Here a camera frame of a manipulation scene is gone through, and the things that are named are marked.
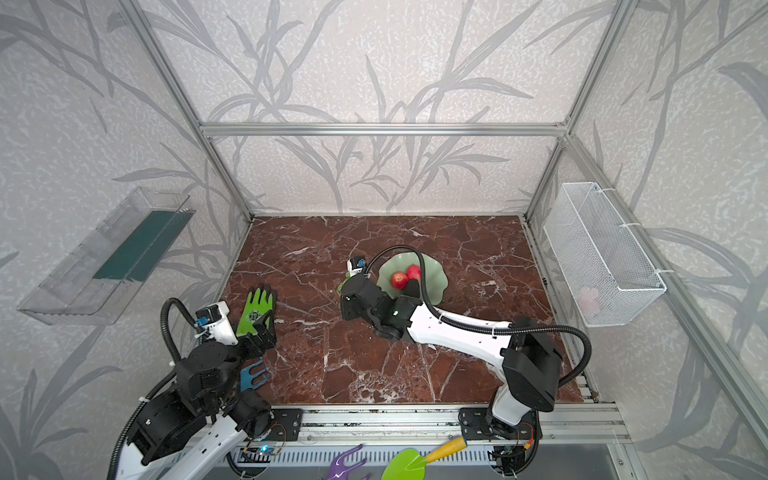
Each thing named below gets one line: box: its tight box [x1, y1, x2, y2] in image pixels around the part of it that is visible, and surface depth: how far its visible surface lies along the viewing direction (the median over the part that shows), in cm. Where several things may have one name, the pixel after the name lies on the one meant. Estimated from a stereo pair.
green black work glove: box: [236, 284, 277, 336], surface depth 96 cm
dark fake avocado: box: [403, 278, 420, 298], surface depth 98 cm
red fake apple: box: [406, 264, 421, 280], surface depth 101 cm
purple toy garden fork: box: [326, 444, 366, 480], surface depth 70 cm
